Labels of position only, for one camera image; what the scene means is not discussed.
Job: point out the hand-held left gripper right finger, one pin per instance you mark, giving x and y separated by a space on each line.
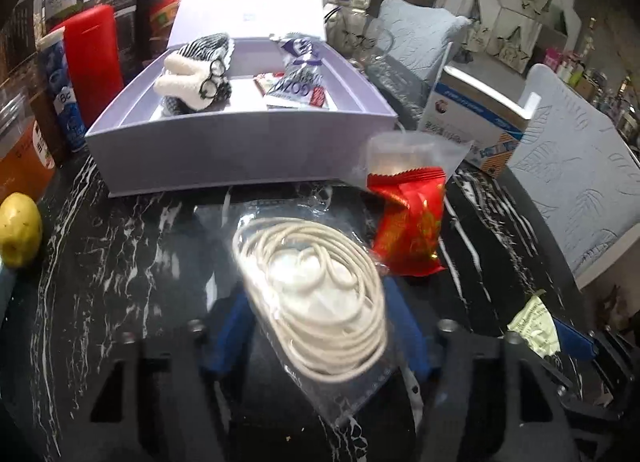
412 342

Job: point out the row of small bottles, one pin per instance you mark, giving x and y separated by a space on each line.
595 76

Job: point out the chair with light blue cover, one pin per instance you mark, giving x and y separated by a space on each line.
580 166
420 46

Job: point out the clear plastic packet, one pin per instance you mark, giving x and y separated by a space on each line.
420 151

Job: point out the lavender gift box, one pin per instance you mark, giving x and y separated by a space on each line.
235 151

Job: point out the purple and white snack packet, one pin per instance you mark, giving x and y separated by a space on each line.
300 76

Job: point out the clear-lid jar orange contents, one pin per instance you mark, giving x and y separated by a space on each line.
22 151

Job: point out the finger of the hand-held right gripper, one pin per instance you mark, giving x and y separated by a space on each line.
575 339
595 394

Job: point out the blue tablet tube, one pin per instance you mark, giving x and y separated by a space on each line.
62 91

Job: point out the white plush with checkered cloth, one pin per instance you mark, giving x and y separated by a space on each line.
187 81

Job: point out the red and gold candy packet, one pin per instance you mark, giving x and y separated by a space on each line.
410 222

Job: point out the white and blue medicine box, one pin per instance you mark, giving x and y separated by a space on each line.
475 121

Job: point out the white tote bag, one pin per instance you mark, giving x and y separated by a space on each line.
507 49
475 31

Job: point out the glass mug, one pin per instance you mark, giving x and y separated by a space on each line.
372 41

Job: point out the yellow lemon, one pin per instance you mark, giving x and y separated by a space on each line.
19 232

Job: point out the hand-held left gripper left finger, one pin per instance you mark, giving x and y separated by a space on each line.
225 342

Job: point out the red cylinder container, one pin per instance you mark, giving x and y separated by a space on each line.
92 61

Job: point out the pale green packet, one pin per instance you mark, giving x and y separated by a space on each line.
535 327

